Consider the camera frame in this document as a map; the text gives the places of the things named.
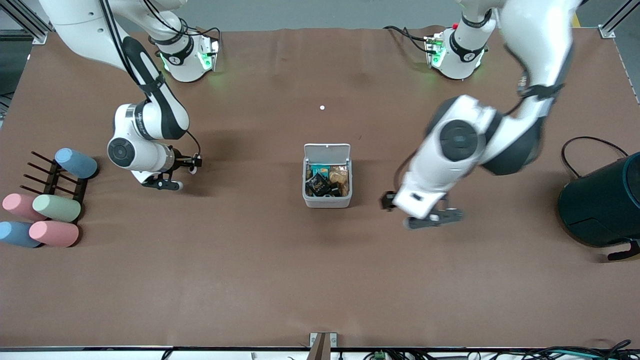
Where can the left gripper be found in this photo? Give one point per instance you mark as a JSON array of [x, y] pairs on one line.
[[387, 200]]

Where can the white lidded trash bin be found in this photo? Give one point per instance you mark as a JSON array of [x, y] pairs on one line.
[[327, 150]]

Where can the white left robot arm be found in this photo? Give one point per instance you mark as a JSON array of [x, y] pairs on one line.
[[530, 30]]

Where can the pink cup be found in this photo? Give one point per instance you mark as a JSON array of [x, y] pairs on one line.
[[55, 233], [17, 205]]

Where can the metal table edge bracket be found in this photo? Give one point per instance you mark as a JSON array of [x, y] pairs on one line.
[[322, 345]]

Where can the dark wooden cup rack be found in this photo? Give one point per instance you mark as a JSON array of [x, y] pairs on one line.
[[52, 175]]

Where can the brown table cover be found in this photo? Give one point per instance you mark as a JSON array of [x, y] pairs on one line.
[[320, 275]]

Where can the aluminium frame profile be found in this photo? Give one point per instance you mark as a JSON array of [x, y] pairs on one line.
[[612, 22], [27, 22]]

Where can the dark round appliance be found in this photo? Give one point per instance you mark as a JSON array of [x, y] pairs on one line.
[[600, 205]]

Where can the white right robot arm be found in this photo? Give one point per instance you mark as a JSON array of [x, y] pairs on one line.
[[150, 155]]

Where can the blue cup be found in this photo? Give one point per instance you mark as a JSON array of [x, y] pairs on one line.
[[77, 164], [15, 234]]

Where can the green cup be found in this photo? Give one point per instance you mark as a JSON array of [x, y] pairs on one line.
[[57, 207]]

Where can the white paper strip loop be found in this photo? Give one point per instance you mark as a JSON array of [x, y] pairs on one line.
[[193, 170]]

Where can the black snack wrapper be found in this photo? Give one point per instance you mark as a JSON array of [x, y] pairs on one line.
[[317, 184]]

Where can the teal snack packet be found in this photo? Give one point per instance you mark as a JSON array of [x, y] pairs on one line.
[[322, 170]]

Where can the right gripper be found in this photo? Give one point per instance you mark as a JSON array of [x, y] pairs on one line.
[[181, 162]]

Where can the green connector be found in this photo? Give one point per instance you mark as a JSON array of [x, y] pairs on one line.
[[378, 355]]

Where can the clear brownish plastic wrapper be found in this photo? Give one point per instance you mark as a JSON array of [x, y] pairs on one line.
[[340, 176]]

